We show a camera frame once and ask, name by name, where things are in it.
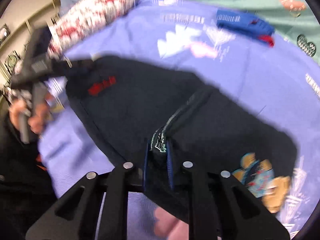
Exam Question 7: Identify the blue folded garment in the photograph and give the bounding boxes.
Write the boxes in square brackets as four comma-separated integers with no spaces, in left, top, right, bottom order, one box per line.
[216,9,275,47]

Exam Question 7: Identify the floral bolster pillow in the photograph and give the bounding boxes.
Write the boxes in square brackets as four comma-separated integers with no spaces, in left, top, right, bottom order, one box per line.
[48,0,135,58]

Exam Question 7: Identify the dark navy pants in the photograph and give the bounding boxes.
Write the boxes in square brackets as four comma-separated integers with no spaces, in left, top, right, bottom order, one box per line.
[65,56,297,220]

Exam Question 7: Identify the green printed blanket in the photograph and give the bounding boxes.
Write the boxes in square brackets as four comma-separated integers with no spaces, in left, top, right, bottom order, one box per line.
[195,0,319,62]

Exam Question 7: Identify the purple printed bed sheet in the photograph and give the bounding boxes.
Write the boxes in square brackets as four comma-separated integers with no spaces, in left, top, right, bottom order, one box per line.
[39,0,319,239]

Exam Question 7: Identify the left hand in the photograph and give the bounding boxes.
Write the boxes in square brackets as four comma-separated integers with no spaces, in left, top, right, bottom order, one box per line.
[8,92,54,134]

